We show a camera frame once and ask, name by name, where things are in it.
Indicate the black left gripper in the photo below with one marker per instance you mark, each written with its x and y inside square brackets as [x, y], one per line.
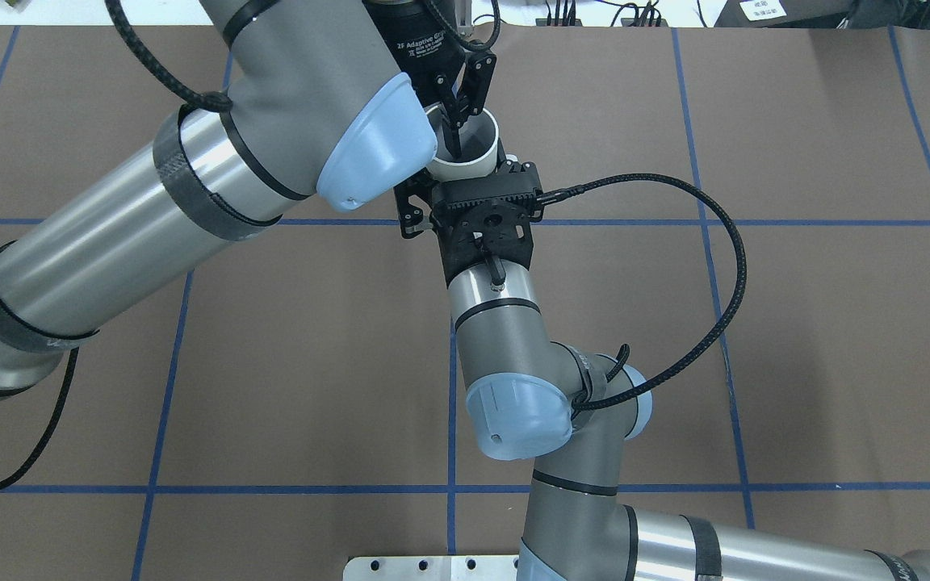
[418, 48]

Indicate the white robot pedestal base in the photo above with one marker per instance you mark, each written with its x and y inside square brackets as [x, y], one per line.
[433, 567]

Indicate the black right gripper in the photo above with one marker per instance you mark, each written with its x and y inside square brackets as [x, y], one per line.
[411, 206]

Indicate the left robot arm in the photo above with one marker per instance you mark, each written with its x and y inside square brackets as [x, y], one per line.
[327, 106]

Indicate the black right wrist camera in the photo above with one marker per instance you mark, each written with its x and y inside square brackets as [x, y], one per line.
[455, 198]

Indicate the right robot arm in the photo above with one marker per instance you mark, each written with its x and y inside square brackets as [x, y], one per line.
[530, 397]

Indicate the white cup with handle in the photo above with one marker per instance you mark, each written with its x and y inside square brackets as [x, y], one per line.
[481, 148]

